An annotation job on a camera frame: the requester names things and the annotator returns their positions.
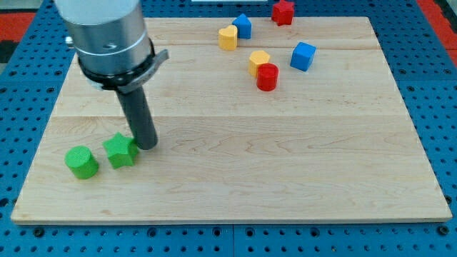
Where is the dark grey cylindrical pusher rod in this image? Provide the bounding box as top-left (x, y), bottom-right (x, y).
top-left (116, 86), bottom-right (158, 150)

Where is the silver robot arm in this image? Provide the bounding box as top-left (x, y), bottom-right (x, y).
top-left (55, 0), bottom-right (169, 150)

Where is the green star block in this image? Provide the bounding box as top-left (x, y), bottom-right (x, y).
top-left (102, 133), bottom-right (139, 169)

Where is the green cylinder block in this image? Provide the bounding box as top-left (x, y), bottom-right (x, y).
top-left (64, 146), bottom-right (99, 179)

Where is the yellow heart block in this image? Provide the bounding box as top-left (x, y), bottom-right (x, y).
top-left (218, 25), bottom-right (238, 51)

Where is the wooden board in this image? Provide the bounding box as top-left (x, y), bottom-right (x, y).
top-left (11, 16), bottom-right (452, 225)

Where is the yellow hexagon block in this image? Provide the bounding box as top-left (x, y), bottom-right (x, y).
top-left (248, 50), bottom-right (271, 78)

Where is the blue pentagon block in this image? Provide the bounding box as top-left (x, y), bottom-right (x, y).
top-left (232, 14), bottom-right (252, 39)

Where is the red cylinder block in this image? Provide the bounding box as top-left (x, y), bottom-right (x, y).
top-left (256, 63), bottom-right (279, 91)

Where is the red star block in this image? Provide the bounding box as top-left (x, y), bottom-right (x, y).
top-left (271, 0), bottom-right (295, 26)

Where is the blue cube block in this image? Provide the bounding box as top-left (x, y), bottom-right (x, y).
top-left (290, 42), bottom-right (317, 71)

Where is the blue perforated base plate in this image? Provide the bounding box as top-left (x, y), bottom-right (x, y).
top-left (1, 1), bottom-right (456, 256)

